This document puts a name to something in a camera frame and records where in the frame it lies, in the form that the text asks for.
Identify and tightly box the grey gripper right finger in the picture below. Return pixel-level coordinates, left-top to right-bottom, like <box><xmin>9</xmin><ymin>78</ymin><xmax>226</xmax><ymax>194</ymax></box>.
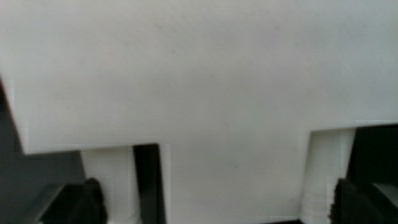
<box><xmin>329</xmin><ymin>179</ymin><xmax>398</xmax><ymax>224</ymax></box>

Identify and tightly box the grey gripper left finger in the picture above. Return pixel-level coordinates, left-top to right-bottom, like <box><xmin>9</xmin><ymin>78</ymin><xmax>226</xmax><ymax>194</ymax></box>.
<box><xmin>39</xmin><ymin>178</ymin><xmax>108</xmax><ymax>224</ymax></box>

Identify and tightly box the white chair seat block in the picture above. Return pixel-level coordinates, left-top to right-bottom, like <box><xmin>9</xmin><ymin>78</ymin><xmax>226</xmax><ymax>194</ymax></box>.
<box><xmin>0</xmin><ymin>0</ymin><xmax>398</xmax><ymax>224</ymax></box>

